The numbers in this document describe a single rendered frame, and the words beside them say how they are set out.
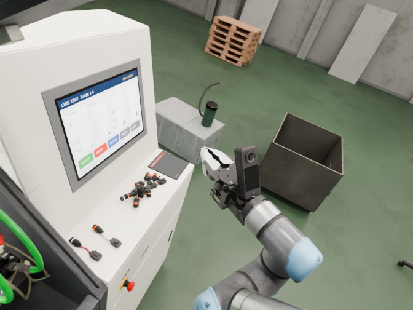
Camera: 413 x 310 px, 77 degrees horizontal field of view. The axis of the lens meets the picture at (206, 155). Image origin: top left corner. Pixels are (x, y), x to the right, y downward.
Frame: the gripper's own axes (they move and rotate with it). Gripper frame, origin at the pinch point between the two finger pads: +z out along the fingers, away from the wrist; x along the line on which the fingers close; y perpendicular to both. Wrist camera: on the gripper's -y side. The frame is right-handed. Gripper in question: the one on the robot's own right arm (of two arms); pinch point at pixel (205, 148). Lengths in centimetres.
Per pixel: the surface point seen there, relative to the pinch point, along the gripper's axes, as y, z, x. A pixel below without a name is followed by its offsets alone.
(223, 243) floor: 156, 30, 67
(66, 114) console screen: 5.3, 35.6, -25.3
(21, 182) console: 15.5, 23.5, -41.0
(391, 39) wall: 131, 289, 906
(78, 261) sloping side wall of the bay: 37, 7, -35
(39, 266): 23.3, 2.4, -42.6
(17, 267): 31, 9, -48
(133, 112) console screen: 21, 51, 2
